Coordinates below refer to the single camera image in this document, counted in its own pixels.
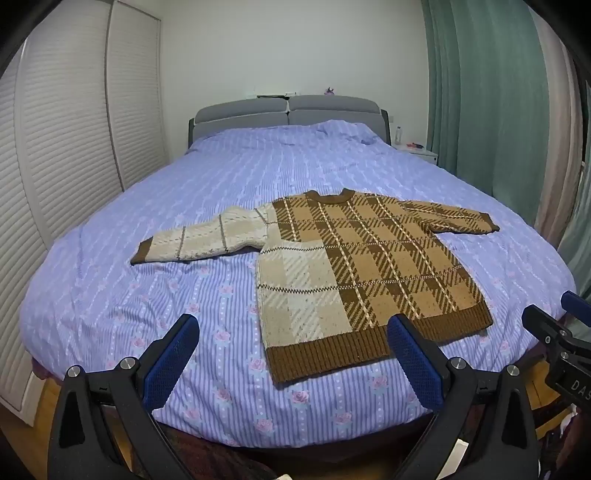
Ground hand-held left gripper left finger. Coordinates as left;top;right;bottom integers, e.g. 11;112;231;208
47;314;201;480

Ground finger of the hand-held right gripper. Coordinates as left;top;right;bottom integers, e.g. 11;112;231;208
522;305;575;354
560;291;591;326

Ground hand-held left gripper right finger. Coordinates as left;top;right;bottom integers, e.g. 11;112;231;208
387;315;541;480

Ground brown beige plaid knit sweater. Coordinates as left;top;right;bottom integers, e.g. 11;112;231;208
130;189;501;385

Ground green curtain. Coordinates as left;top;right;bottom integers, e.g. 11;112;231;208
420;0;561;224
556;161;591;298

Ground purple striped floral bedsheet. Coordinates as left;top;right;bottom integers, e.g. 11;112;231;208
21;119;578;448

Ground white nightstand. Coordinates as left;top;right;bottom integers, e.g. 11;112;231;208
394;144;439;163

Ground white louvered wardrobe door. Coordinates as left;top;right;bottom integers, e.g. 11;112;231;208
0;0;126;425
106;0;169;191

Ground grey padded headboard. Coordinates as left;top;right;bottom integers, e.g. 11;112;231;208
188;95;393;149

